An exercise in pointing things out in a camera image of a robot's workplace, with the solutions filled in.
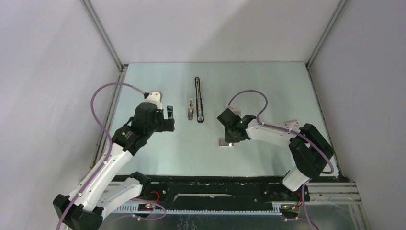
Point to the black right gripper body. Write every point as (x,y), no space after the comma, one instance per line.
(229,137)

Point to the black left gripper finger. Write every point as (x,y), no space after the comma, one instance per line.
(169,125)
(170,112)

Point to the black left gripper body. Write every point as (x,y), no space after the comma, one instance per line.
(158,125)

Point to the staple box tray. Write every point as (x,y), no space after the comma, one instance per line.
(224,143)

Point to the beige stapler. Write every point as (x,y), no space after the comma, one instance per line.
(190,109)

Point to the white red staple box sleeve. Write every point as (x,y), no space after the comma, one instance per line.
(293,124)

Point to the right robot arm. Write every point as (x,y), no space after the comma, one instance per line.
(311,152)

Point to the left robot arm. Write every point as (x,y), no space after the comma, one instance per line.
(86,207)

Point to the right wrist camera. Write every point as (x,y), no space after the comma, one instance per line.
(236,110)

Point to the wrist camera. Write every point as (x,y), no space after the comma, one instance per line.
(236,110)
(154,97)

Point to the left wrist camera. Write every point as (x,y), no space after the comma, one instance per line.
(154,97)

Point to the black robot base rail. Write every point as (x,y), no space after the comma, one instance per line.
(216,193)

